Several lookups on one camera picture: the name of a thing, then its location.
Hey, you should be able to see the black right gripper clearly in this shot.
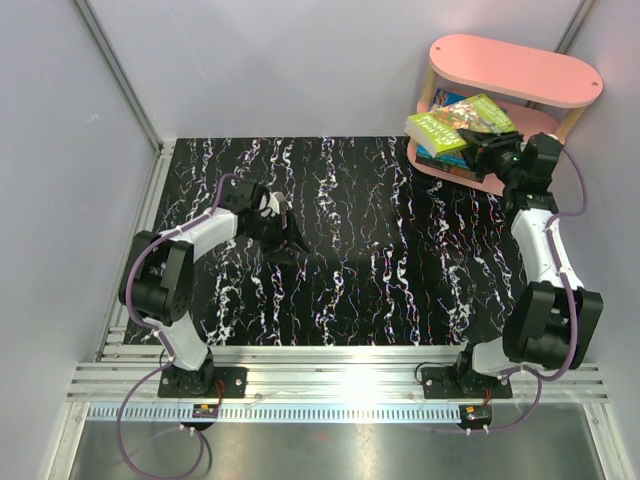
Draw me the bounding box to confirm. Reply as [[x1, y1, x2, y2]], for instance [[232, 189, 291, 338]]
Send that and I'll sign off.
[[454, 130, 523, 187]]

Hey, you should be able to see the blue back-cover book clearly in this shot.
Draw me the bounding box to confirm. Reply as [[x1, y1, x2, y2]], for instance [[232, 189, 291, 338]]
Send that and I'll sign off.
[[426, 88, 488, 113]]

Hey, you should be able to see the right corner aluminium post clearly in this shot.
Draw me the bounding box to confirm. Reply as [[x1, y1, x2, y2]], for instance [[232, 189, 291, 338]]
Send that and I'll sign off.
[[554, 0, 600, 55]]

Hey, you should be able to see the lime green book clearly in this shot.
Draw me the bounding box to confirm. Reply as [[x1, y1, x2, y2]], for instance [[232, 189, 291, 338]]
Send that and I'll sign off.
[[405, 94, 516, 157]]

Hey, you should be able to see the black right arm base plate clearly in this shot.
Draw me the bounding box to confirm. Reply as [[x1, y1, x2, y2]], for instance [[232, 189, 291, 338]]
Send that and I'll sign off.
[[420, 366, 513, 400]]

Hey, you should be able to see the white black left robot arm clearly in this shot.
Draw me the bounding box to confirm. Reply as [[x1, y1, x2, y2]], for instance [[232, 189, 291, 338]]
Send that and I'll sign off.
[[118, 174, 310, 397]]

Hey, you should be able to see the green 104-Storey Treehouse book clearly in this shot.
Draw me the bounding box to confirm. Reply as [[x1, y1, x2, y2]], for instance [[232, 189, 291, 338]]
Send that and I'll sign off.
[[415, 155, 481, 180]]

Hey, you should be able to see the blue 26-Storey Treehouse book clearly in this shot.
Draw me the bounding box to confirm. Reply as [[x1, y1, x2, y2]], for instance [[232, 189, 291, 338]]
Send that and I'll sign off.
[[416, 146, 470, 172]]

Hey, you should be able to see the aluminium rail frame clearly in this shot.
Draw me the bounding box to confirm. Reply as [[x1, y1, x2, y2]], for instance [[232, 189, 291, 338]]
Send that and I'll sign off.
[[64, 139, 611, 401]]

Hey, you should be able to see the corner aluminium post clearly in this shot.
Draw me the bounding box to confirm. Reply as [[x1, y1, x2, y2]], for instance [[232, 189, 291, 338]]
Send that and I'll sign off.
[[70, 0, 164, 155], [554, 0, 600, 55]]

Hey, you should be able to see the left corner aluminium post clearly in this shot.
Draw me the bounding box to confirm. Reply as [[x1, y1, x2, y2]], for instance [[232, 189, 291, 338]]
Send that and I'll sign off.
[[70, 0, 164, 155]]

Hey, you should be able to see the white slotted cable duct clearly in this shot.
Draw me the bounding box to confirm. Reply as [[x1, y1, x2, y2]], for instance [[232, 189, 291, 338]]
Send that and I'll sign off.
[[87, 402, 491, 424]]

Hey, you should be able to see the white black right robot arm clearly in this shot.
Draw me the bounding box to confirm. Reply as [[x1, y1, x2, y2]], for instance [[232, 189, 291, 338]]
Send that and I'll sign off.
[[451, 129, 604, 397]]

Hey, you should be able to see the black marble pattern mat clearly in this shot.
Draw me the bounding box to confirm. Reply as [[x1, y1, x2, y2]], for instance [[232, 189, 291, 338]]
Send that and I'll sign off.
[[119, 137, 573, 347]]

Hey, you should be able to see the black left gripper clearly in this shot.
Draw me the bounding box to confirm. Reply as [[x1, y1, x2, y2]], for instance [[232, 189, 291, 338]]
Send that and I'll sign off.
[[242, 209, 309, 264]]

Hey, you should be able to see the pink three-tier shelf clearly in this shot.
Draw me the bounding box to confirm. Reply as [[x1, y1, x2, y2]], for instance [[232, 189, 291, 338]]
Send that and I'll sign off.
[[407, 33, 605, 196]]

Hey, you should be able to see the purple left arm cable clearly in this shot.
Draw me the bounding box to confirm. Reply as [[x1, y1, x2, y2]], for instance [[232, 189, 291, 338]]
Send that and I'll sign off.
[[115, 173, 246, 476]]

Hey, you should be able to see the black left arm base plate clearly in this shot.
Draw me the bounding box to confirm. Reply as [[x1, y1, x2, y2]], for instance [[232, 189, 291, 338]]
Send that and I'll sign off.
[[157, 366, 248, 399]]

